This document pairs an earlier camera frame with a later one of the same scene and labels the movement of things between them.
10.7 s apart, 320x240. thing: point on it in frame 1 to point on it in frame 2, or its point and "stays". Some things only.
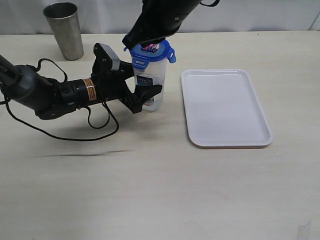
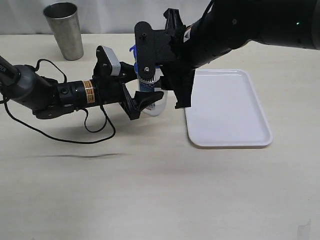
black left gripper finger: x=142 y=92 to x=142 y=98
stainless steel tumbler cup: x=64 y=19 stays
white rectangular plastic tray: x=223 y=109 stays
